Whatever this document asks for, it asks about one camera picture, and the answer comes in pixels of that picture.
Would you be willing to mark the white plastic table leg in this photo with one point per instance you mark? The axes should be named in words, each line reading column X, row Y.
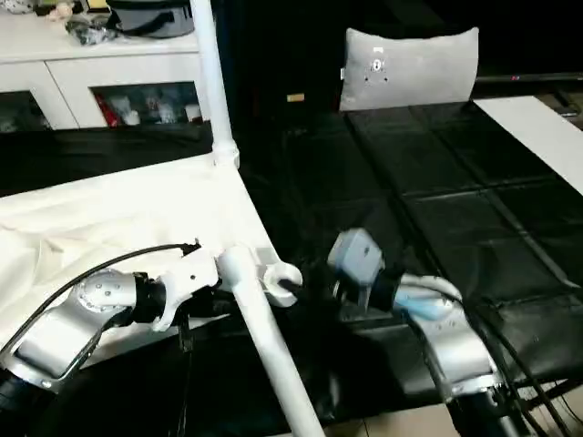
column 269, row 337
column 214, row 82

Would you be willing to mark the white plastic table top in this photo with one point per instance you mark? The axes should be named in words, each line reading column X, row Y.
column 109, row 218

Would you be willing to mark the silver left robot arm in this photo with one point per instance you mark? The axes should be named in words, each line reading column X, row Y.
column 73, row 319

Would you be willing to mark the black work mat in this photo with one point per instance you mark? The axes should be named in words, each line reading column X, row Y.
column 437, row 209

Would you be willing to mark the small yellow label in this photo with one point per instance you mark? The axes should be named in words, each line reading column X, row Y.
column 295, row 97

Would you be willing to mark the grey cushion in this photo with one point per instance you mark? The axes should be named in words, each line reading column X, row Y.
column 410, row 68

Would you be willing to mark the black cabinet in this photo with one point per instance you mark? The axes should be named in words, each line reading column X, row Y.
column 282, row 55

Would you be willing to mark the white board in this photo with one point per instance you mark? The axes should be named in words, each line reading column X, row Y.
column 537, row 137

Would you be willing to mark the white cabinet with glass doors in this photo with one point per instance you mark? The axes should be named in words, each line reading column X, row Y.
column 91, row 73

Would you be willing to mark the dark gear on cabinet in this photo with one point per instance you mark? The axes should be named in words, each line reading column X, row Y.
column 146, row 16

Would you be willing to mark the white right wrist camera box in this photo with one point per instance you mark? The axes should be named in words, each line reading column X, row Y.
column 355, row 253

